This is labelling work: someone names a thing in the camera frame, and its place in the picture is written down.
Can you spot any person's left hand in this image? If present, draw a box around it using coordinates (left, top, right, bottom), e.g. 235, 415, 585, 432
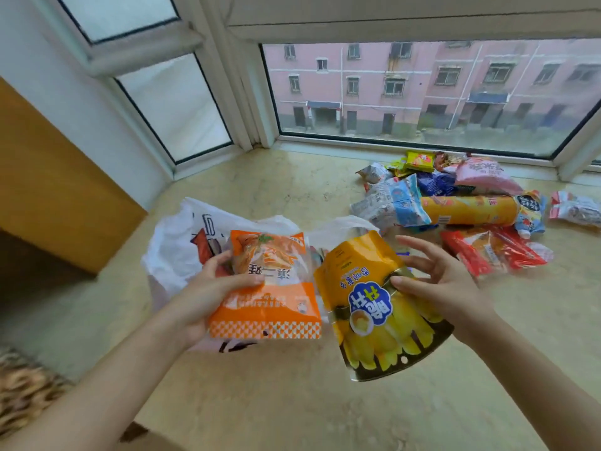
157, 250, 265, 354

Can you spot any person's right hand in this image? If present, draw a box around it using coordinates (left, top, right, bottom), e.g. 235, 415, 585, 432
390, 236, 499, 349

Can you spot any orange snack packet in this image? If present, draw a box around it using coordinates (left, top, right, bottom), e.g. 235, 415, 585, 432
208, 229, 323, 341

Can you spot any yellow snack pouch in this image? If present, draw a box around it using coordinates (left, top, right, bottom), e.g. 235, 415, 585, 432
313, 230, 455, 383

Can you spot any person's left forearm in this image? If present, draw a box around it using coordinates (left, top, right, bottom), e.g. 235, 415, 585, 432
0, 311, 188, 451

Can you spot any person's right forearm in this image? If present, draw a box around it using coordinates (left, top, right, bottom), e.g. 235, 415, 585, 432
453, 314, 601, 451

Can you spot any pile of assorted snack packets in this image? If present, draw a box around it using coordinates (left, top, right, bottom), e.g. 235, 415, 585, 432
350, 150, 556, 278

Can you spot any yellow chip tube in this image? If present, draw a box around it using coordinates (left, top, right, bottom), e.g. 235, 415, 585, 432
420, 194, 520, 227

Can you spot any white plastic bag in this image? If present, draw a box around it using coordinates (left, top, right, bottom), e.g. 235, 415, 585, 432
142, 197, 382, 355

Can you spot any large clear window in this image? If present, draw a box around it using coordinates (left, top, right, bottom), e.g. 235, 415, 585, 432
259, 39, 601, 161

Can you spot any pink building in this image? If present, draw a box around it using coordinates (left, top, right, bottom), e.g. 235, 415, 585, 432
263, 40, 601, 139

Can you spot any red and clear snack packet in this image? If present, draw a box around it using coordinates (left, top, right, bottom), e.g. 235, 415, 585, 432
548, 190, 601, 230

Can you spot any tall frosted window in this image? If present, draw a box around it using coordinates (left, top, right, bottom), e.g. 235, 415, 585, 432
115, 51, 234, 166

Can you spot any wooden cabinet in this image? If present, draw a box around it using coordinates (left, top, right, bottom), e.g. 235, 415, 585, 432
0, 77, 149, 276

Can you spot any patterned brown rug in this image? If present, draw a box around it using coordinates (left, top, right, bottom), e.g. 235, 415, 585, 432
0, 346, 77, 440

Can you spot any small frosted window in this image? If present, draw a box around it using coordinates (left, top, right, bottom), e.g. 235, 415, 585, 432
53, 0, 182, 45

